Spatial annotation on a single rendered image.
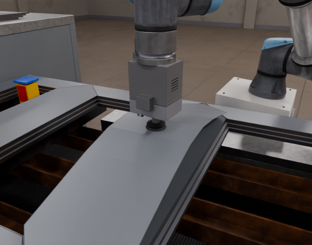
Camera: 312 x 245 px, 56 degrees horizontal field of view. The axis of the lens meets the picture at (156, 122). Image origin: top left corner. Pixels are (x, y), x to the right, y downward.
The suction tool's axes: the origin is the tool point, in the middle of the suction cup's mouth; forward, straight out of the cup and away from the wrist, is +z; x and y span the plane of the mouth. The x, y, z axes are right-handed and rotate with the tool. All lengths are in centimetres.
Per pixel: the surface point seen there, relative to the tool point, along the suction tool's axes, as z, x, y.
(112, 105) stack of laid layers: 9.0, 22.8, -31.8
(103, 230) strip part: 3.7, -23.7, 6.0
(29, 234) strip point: 4.8, -29.2, -3.4
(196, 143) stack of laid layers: 7.0, 11.3, 4.4
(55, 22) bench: -11, 51, -88
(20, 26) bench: -12, 31, -85
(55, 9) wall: 53, 655, -807
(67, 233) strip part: 4.2, -26.4, 1.5
